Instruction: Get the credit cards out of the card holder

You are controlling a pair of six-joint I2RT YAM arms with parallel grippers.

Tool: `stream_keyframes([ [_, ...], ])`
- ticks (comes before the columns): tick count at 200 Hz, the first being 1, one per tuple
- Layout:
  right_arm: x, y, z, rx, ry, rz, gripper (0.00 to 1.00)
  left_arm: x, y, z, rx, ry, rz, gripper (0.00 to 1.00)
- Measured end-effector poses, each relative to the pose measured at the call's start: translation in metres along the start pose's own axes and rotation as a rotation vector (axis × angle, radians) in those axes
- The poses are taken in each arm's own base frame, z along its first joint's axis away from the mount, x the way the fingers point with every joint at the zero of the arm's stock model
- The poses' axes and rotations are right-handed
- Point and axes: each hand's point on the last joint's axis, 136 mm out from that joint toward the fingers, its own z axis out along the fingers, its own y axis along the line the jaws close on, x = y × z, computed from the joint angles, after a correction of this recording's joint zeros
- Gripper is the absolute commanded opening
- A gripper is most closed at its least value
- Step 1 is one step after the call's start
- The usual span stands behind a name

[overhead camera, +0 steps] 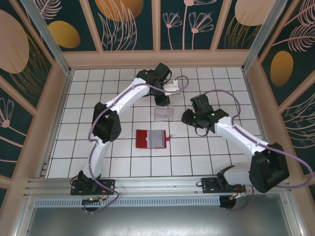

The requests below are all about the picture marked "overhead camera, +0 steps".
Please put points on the white cherry blossom credit card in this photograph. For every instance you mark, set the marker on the white cherry blossom credit card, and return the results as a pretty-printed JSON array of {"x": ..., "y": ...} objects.
[{"x": 164, "y": 113}]

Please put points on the clear acrylic card stand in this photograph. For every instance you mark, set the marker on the clear acrylic card stand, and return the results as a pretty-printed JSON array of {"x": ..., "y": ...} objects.
[{"x": 164, "y": 120}]

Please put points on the red card holder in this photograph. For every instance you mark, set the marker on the red card holder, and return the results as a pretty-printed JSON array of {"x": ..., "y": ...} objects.
[{"x": 141, "y": 138}]

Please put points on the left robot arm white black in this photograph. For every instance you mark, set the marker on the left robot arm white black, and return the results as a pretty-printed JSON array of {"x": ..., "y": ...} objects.
[{"x": 128, "y": 96}]

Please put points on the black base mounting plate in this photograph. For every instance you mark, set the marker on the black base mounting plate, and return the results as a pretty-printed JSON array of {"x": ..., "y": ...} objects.
[
  {"x": 209, "y": 186},
  {"x": 108, "y": 186}
]

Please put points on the grey metal sheet panel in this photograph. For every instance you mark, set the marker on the grey metal sheet panel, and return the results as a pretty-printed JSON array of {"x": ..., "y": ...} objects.
[{"x": 157, "y": 221}]

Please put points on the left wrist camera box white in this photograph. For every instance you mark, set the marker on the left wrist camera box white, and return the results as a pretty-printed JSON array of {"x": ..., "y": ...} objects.
[{"x": 172, "y": 87}]

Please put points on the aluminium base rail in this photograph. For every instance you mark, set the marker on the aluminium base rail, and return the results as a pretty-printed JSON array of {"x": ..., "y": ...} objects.
[{"x": 157, "y": 184}]

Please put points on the aluminium frame post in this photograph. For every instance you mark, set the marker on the aluminium frame post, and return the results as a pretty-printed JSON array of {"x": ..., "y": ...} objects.
[
  {"x": 261, "y": 37},
  {"x": 49, "y": 39}
]

